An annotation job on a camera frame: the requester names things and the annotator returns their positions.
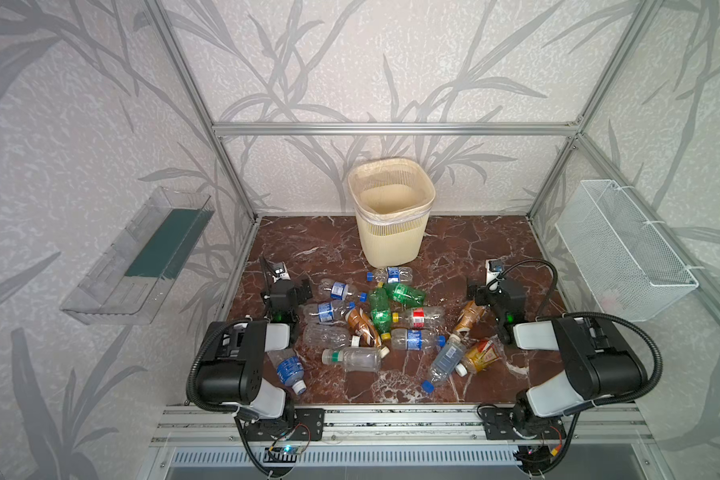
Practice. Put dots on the black mounting plate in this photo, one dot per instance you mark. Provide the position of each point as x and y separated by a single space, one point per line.
504 423
301 424

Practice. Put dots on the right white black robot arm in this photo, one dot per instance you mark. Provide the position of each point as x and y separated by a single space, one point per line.
606 359

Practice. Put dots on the brown Nescafe coffee bottle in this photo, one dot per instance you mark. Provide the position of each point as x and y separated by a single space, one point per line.
360 325

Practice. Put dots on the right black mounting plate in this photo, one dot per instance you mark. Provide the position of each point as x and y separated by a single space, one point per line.
504 423

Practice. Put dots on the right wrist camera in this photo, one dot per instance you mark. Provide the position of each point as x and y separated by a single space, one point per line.
494 267

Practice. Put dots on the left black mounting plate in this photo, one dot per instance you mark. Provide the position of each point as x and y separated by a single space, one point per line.
301 424

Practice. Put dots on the green bottle yellow cap left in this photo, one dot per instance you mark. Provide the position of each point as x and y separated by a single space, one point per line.
381 314

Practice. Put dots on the white wire mesh basket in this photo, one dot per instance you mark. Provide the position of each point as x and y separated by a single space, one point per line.
629 267

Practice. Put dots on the clear bottle blue cap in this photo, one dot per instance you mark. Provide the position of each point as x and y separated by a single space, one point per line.
447 360

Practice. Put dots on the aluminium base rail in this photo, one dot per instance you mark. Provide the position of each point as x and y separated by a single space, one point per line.
386 435

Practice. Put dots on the yellow red tea bottle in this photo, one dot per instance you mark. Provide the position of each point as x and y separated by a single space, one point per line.
478 358

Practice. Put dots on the green bottle yellow cap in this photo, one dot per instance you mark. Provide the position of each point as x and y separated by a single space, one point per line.
381 314
405 294

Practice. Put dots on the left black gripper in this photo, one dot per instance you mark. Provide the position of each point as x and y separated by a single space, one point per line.
276 283

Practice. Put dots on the small bottle blue cap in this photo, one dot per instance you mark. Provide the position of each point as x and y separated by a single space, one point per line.
389 275

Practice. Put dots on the clear plastic wall tray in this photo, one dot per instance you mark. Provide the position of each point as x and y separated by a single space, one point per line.
129 283

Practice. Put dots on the large clear bottle white cap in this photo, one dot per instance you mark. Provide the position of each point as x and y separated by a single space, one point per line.
332 337

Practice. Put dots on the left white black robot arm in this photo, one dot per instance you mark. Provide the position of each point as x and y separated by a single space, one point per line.
226 375

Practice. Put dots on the cream ribbed waste bin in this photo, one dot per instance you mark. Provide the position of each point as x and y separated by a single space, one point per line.
393 200

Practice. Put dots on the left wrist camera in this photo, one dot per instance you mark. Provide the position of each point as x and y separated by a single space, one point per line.
274 270

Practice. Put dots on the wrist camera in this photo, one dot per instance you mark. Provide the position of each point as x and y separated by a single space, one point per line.
274 270
494 267

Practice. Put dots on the clear bottle red label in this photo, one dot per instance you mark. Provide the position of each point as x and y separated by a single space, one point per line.
429 317

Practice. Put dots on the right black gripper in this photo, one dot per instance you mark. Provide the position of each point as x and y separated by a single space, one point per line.
495 285

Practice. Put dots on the aluminium frame bar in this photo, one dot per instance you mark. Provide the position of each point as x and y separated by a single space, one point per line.
224 129

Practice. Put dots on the clear bottle green label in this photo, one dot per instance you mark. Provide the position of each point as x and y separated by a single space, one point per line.
356 359

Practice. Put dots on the green bottle yellow cap right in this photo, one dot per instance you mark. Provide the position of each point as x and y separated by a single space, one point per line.
405 294

